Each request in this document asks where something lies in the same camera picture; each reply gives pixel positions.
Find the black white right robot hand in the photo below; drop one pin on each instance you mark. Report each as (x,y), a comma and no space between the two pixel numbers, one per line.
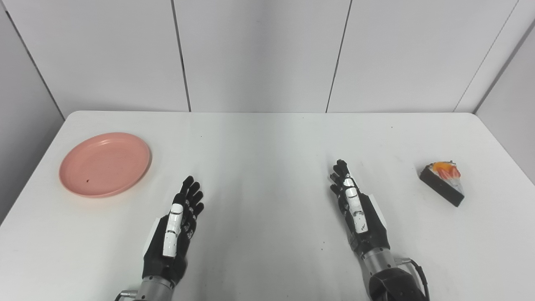
(370,230)

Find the pink round plate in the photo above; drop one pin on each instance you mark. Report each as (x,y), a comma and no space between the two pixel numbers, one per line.
(104,165)

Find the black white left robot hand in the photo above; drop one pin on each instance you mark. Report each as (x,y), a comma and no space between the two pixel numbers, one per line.
(165,259)

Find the chocolate cake slice with fruit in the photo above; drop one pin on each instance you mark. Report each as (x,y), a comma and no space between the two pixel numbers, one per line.
(444,186)

